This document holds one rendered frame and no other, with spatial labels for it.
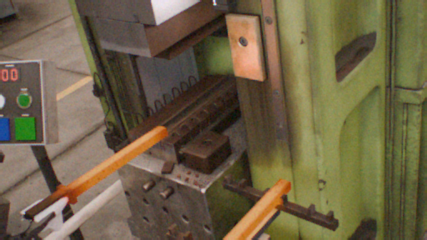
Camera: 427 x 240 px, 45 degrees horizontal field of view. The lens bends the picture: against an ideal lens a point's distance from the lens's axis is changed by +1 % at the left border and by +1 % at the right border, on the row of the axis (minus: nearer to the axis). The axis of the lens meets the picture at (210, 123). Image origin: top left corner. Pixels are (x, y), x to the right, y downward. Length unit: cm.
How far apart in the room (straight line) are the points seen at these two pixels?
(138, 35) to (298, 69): 42
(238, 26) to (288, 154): 39
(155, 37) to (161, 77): 44
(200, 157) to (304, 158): 29
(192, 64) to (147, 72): 23
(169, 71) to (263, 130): 52
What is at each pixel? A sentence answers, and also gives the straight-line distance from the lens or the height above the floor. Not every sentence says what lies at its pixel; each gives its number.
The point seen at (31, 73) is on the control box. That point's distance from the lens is 178.
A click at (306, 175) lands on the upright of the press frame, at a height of 89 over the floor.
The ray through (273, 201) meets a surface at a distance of 121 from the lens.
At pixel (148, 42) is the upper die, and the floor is 131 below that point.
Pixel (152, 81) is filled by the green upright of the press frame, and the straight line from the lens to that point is 176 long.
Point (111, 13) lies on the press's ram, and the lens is 141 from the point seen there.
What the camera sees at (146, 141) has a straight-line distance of 129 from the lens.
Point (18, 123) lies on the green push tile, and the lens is 180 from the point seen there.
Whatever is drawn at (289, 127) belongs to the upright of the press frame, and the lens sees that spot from 139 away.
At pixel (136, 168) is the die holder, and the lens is 160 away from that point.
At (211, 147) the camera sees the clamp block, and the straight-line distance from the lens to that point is 147.
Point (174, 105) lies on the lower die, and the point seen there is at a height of 99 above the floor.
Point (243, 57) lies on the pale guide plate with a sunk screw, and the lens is 132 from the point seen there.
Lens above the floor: 180
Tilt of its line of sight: 31 degrees down
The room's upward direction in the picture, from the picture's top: 11 degrees counter-clockwise
